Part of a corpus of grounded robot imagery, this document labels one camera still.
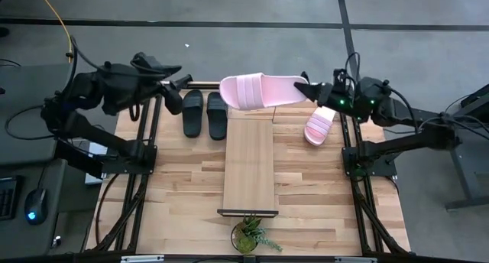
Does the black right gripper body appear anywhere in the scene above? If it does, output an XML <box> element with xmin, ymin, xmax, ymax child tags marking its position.
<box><xmin>318</xmin><ymin>80</ymin><xmax>358</xmax><ymax>112</ymax></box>

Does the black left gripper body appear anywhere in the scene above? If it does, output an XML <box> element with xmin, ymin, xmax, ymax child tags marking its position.
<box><xmin>159</xmin><ymin>80</ymin><xmax>185</xmax><ymax>116</ymax></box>

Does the black slide sandal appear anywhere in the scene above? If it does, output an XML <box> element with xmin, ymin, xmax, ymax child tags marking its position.
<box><xmin>206</xmin><ymin>91</ymin><xmax>229</xmax><ymax>141</ymax></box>
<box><xmin>181</xmin><ymin>89</ymin><xmax>205</xmax><ymax>139</ymax></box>

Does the pink slide sandal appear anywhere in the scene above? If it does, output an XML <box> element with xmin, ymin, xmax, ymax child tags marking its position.
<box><xmin>303</xmin><ymin>106</ymin><xmax>337</xmax><ymax>147</ymax></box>
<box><xmin>219</xmin><ymin>72</ymin><xmax>309</xmax><ymax>112</ymax></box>

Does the white power adapter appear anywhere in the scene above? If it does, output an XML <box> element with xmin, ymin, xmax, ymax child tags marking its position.
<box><xmin>82</xmin><ymin>140</ymin><xmax>110</xmax><ymax>186</ymax></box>

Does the grey desk top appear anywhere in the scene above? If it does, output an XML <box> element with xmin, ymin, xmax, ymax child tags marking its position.
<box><xmin>0</xmin><ymin>63</ymin><xmax>76</xmax><ymax>167</ymax></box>
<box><xmin>0</xmin><ymin>159</ymin><xmax>66</xmax><ymax>258</ymax></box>

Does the small potted green plant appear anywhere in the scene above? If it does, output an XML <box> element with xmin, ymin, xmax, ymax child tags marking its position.
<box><xmin>230</xmin><ymin>213</ymin><xmax>283</xmax><ymax>255</ymax></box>

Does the black computer mouse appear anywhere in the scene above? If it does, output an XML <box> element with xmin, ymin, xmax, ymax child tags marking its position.
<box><xmin>24</xmin><ymin>187</ymin><xmax>49</xmax><ymax>226</ymax></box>

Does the black keyboard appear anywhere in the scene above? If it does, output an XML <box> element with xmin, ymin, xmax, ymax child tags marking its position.
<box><xmin>0</xmin><ymin>175</ymin><xmax>22</xmax><ymax>220</ymax></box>

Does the wooden shelf with black frame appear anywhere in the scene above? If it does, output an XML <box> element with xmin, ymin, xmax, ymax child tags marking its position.
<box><xmin>216</xmin><ymin>106</ymin><xmax>280</xmax><ymax>218</ymax></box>

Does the yellow cable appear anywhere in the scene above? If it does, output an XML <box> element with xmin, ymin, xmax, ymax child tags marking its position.
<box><xmin>34</xmin><ymin>0</ymin><xmax>75</xmax><ymax>63</ymax></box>

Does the silver metal bracket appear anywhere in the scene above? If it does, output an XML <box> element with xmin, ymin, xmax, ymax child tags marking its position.
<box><xmin>120</xmin><ymin>255</ymin><xmax>166</xmax><ymax>263</ymax></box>
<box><xmin>334</xmin><ymin>256</ymin><xmax>378</xmax><ymax>263</ymax></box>

